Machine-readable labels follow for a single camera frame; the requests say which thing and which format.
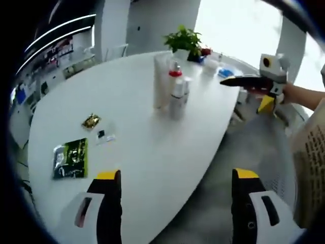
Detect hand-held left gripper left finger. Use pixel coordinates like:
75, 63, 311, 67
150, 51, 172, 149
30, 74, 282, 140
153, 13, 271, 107
73, 169, 123, 244

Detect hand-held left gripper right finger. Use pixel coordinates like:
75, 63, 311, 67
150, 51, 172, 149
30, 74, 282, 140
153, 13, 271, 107
231, 167, 298, 244

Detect red label skincare bottle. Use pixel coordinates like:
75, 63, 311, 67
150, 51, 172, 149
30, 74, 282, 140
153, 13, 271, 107
182, 77, 193, 104

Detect green black skincare sachet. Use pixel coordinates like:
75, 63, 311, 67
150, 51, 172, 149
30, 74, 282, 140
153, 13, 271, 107
52, 138, 89, 180

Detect clear skincare packet dark square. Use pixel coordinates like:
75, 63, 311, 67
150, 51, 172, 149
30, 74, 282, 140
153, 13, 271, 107
95, 128, 117, 146

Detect white skincare spray bottle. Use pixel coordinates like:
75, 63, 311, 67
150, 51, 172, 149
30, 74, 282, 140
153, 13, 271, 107
169, 81, 186, 119

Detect gold skincare sachet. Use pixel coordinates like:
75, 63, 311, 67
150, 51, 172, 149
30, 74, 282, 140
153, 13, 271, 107
81, 113, 102, 130

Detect white skincare tube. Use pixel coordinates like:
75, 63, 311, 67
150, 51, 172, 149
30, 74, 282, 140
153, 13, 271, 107
152, 54, 170, 109

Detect blue storage box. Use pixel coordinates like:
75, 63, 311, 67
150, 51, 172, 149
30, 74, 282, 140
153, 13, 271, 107
15, 88, 27, 104

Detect blue packet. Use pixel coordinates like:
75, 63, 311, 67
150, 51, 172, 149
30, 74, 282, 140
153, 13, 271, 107
217, 68, 236, 78

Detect white cup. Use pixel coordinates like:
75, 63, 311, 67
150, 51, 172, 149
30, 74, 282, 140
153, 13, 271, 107
203, 60, 219, 76

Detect small dark pot red plant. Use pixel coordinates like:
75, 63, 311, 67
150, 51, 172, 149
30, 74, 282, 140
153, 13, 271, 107
187, 47, 213, 63

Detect green plant in white pot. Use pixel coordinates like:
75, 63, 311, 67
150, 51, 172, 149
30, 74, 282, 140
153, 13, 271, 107
164, 24, 203, 60

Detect white chair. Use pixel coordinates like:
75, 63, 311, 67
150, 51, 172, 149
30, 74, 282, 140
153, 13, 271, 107
106, 43, 129, 60

